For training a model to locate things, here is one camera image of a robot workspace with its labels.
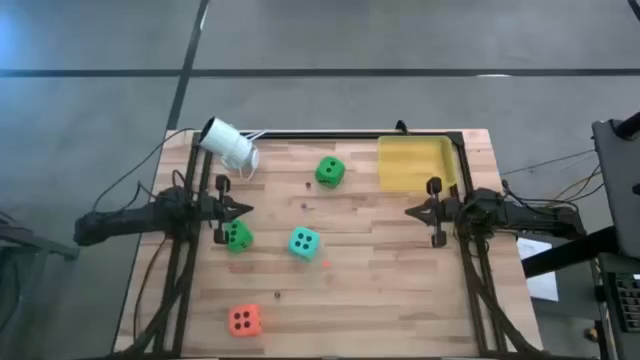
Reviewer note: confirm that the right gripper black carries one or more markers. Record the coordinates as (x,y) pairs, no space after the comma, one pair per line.
(447,210)

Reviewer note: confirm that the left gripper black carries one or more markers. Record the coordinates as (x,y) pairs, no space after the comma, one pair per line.
(221,210)

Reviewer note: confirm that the white cylindrical camera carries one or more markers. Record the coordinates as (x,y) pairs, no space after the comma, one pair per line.
(225,142)

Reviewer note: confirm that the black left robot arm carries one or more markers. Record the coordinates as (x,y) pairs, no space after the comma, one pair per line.
(125,220)

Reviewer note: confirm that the backlit keyboard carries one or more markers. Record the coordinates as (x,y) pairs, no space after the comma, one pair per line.
(629,302)

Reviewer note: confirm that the teal foam die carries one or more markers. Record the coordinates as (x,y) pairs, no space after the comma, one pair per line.
(304,243)

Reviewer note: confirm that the orange foam die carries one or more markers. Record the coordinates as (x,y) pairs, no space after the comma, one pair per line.
(245,320)

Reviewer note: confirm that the grey equipment cart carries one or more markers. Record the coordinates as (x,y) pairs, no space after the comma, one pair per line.
(620,190)

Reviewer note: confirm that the black aluminium table frame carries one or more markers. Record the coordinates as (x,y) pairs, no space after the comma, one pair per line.
(325,135)

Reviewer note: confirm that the white paper sheet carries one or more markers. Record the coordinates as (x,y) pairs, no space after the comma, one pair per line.
(542,285)

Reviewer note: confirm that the small yellow-brown object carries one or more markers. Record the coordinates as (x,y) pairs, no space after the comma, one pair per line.
(592,334)

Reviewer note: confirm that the dark metal stand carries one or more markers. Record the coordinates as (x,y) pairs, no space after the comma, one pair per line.
(40,245)

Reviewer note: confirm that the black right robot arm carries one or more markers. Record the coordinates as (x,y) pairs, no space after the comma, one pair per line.
(525,215)

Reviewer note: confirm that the green foam die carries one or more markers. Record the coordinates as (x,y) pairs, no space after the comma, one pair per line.
(330,172)
(241,237)

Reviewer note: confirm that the black metal beam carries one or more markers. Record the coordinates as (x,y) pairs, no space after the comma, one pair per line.
(565,255)

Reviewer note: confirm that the yellow translucent plastic bin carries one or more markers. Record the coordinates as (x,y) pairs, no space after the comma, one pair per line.
(410,165)

